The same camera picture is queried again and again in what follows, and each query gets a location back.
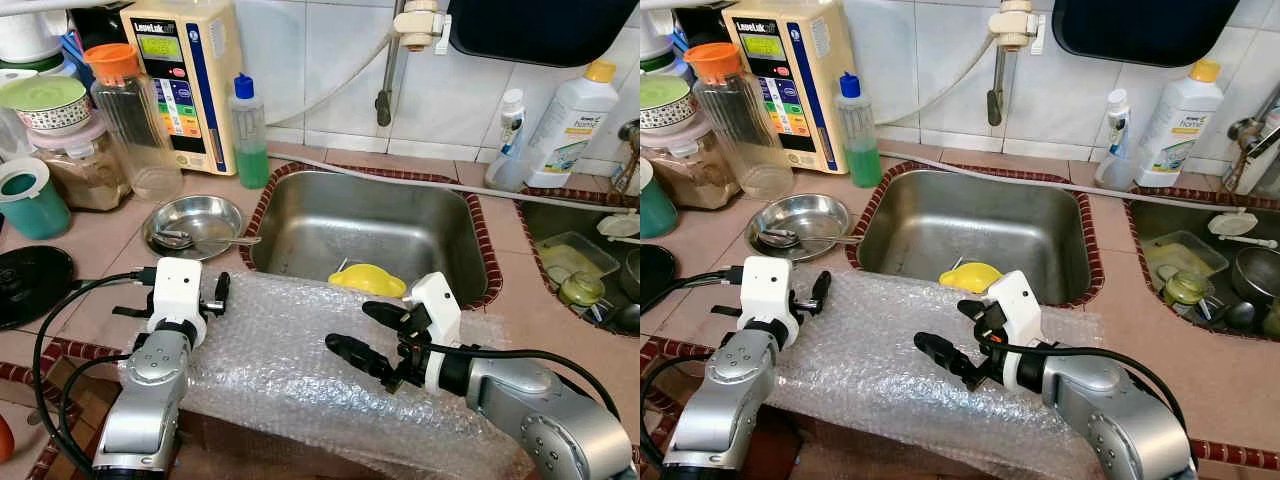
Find teal cup white rim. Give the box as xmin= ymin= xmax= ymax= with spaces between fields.
xmin=640 ymin=160 xmax=679 ymax=239
xmin=0 ymin=157 xmax=73 ymax=241

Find patterned bowl green lid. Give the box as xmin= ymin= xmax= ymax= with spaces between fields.
xmin=640 ymin=75 xmax=693 ymax=131
xmin=0 ymin=75 xmax=93 ymax=131

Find translucent spray bottle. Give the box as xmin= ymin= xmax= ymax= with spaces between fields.
xmin=485 ymin=88 xmax=541 ymax=193
xmin=1093 ymin=88 xmax=1141 ymax=191

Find large steel sink basin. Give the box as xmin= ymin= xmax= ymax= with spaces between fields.
xmin=240 ymin=163 xmax=501 ymax=311
xmin=845 ymin=160 xmax=1106 ymax=309

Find grey faucet hose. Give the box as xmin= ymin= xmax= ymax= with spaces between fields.
xmin=265 ymin=30 xmax=401 ymax=126
xmin=875 ymin=30 xmax=1001 ymax=126

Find steel pot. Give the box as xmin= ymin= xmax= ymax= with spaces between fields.
xmin=610 ymin=250 xmax=641 ymax=331
xmin=1230 ymin=248 xmax=1280 ymax=306

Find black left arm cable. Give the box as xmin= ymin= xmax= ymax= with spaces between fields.
xmin=30 ymin=265 xmax=161 ymax=476
xmin=640 ymin=265 xmax=746 ymax=471

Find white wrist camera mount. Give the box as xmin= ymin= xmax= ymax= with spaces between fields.
xmin=738 ymin=257 xmax=798 ymax=336
xmin=405 ymin=272 xmax=466 ymax=396
xmin=148 ymin=257 xmax=206 ymax=336
xmin=985 ymin=270 xmax=1046 ymax=393

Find black round kettle base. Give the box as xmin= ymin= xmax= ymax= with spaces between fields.
xmin=0 ymin=245 xmax=76 ymax=331
xmin=640 ymin=245 xmax=679 ymax=306

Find round steel bowl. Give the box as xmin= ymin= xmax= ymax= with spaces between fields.
xmin=748 ymin=193 xmax=853 ymax=261
xmin=143 ymin=195 xmax=246 ymax=261

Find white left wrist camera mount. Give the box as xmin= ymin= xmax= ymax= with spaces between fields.
xmin=738 ymin=257 xmax=798 ymax=336
xmin=148 ymin=257 xmax=206 ymax=336

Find black hanging tray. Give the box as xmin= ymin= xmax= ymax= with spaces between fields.
xmin=447 ymin=0 xmax=641 ymax=69
xmin=1050 ymin=0 xmax=1241 ymax=69

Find steel sink basin with dishes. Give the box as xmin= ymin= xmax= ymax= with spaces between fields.
xmin=515 ymin=185 xmax=641 ymax=336
xmin=1125 ymin=185 xmax=1280 ymax=341

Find beige wall faucet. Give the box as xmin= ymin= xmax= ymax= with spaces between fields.
xmin=375 ymin=0 xmax=451 ymax=128
xmin=985 ymin=0 xmax=1046 ymax=128

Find clear jar orange lid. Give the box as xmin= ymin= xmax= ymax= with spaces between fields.
xmin=83 ymin=42 xmax=186 ymax=201
xmin=685 ymin=42 xmax=796 ymax=201

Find white jug green base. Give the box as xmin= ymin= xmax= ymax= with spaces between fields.
xmin=0 ymin=10 xmax=71 ymax=76
xmin=640 ymin=10 xmax=681 ymax=73

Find long grey counter hose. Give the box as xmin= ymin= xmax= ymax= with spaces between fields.
xmin=900 ymin=150 xmax=1280 ymax=216
xmin=290 ymin=150 xmax=641 ymax=213

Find cream water ionizer appliance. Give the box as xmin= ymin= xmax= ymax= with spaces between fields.
xmin=120 ymin=0 xmax=244 ymax=178
xmin=722 ymin=0 xmax=851 ymax=176

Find green soap bottle blue cap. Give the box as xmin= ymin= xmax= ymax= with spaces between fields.
xmin=230 ymin=73 xmax=271 ymax=191
xmin=838 ymin=72 xmax=883 ymax=189

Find clear bubble wrap sheet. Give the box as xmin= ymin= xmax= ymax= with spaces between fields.
xmin=770 ymin=265 xmax=1131 ymax=480
xmin=180 ymin=270 xmax=536 ymax=480

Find steel spoon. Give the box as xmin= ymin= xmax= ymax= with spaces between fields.
xmin=758 ymin=230 xmax=861 ymax=251
xmin=155 ymin=230 xmax=263 ymax=251

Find white detergent bottle yellow cap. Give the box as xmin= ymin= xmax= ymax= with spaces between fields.
xmin=520 ymin=60 xmax=621 ymax=191
xmin=1135 ymin=58 xmax=1226 ymax=188

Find white plastic piece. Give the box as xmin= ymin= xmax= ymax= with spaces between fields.
xmin=1205 ymin=210 xmax=1280 ymax=249
xmin=598 ymin=212 xmax=641 ymax=241

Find jar of brown powder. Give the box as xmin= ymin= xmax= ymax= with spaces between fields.
xmin=28 ymin=110 xmax=133 ymax=213
xmin=640 ymin=112 xmax=743 ymax=211

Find small glass jar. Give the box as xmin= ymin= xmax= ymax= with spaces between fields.
xmin=1160 ymin=270 xmax=1209 ymax=306
xmin=558 ymin=270 xmax=606 ymax=309

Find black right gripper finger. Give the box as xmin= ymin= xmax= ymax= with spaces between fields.
xmin=913 ymin=332 xmax=986 ymax=386
xmin=957 ymin=298 xmax=1004 ymax=331
xmin=325 ymin=333 xmax=396 ymax=386
xmin=362 ymin=300 xmax=416 ymax=336

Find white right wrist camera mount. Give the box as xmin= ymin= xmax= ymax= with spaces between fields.
xmin=405 ymin=272 xmax=466 ymax=396
xmin=985 ymin=270 xmax=1046 ymax=393

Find clear plastic food container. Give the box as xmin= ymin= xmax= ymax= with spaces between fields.
xmin=535 ymin=232 xmax=621 ymax=286
xmin=1143 ymin=232 xmax=1229 ymax=291

